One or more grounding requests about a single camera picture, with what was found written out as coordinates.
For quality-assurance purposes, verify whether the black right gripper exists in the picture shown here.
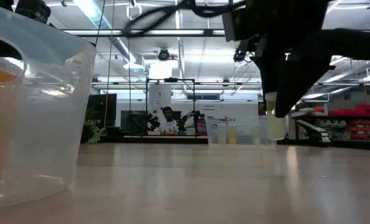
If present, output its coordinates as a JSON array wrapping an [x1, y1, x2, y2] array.
[[245, 0, 335, 118]]

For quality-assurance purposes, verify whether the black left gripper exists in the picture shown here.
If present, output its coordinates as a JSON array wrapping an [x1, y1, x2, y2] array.
[[0, 35, 24, 60]]

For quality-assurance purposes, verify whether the large clear plastic bin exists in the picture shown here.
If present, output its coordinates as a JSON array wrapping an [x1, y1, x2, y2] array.
[[0, 2, 98, 210]]

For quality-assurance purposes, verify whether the red storage bin shelf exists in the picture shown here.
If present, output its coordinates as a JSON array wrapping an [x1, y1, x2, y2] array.
[[313, 104, 370, 141]]

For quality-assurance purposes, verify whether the black grey ramp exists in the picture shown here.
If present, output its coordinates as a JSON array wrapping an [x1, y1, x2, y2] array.
[[296, 119, 331, 144]]

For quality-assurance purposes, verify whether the black monitor panel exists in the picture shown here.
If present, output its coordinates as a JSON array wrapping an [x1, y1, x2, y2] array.
[[88, 93, 118, 128]]

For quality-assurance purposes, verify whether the black overhead light bar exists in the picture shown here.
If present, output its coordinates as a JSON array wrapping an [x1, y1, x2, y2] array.
[[60, 29, 370, 37]]

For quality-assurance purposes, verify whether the person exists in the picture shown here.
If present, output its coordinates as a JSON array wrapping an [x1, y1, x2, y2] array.
[[155, 106, 179, 135]]

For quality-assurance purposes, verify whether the white poster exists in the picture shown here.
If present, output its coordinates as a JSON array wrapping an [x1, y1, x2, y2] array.
[[149, 84, 172, 110]]

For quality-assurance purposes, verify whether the green succulent potted plant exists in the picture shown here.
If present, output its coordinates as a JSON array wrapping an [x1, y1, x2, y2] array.
[[83, 107, 108, 146]]

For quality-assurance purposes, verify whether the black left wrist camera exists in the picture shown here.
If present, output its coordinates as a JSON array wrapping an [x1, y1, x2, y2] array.
[[15, 0, 52, 24]]

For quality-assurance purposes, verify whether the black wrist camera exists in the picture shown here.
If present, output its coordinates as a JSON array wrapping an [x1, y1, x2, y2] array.
[[15, 0, 52, 24], [221, 7, 247, 43]]

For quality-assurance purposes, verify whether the black camera with cable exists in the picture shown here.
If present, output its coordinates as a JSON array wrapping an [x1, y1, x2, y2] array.
[[233, 48, 256, 63]]

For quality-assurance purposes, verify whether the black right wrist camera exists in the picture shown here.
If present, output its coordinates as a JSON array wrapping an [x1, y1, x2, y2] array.
[[221, 7, 247, 43]]

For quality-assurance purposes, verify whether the silver ceiling duct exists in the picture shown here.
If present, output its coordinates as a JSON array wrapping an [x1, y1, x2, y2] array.
[[73, 0, 139, 65]]

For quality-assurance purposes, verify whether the black hanging cable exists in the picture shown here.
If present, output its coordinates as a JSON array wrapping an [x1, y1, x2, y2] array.
[[94, 0, 106, 47], [127, 34, 131, 111]]

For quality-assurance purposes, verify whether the black background workstation frame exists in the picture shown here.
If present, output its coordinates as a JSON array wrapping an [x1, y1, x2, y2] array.
[[146, 77, 196, 138]]

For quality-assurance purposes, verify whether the round black rig camera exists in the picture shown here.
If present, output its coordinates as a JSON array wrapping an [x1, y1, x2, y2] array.
[[157, 47, 171, 62]]

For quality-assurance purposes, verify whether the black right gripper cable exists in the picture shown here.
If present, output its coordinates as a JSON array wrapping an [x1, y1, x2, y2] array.
[[122, 0, 247, 37]]

